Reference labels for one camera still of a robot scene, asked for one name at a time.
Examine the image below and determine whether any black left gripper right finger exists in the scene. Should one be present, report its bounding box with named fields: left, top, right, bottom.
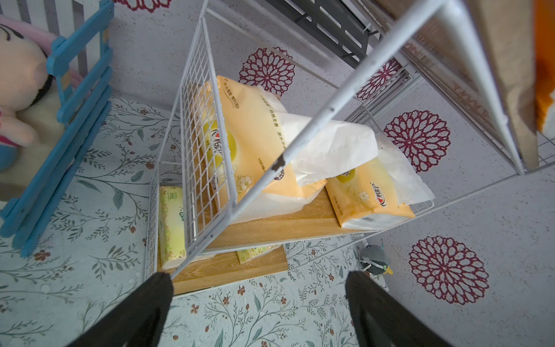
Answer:
left=345, top=271, right=451, bottom=346

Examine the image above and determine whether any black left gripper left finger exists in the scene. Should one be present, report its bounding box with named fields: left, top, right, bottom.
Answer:
left=69, top=272, right=173, bottom=346

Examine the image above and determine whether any yellow tissue pack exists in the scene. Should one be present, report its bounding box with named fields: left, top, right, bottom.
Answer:
left=325, top=133, right=435, bottom=232
left=194, top=76, right=378, bottom=224

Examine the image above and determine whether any orange tissue pack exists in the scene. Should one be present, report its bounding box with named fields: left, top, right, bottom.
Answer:
left=534, top=0, right=554, bottom=140

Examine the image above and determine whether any green tissue pack left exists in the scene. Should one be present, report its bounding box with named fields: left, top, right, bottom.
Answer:
left=158, top=186, right=186, bottom=270

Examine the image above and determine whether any green tissue pack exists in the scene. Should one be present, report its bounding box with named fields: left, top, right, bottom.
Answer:
left=158, top=186, right=186, bottom=270
left=236, top=245, right=280, bottom=264

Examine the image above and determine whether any green tissue pack right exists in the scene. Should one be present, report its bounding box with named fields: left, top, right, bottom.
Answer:
left=236, top=245, right=280, bottom=264

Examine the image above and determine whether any pink doll plush left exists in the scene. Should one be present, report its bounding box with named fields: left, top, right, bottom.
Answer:
left=1, top=15, right=65, bottom=176

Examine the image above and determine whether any blue white slatted crate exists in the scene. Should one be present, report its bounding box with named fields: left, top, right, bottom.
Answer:
left=1, top=1, right=115, bottom=257

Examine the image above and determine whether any white wire three-tier shelf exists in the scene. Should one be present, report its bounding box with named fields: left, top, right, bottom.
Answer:
left=145, top=1, right=554, bottom=278

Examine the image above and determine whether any dark grey wall shelf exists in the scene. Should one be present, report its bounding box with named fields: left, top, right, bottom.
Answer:
left=267, top=0, right=374, bottom=69

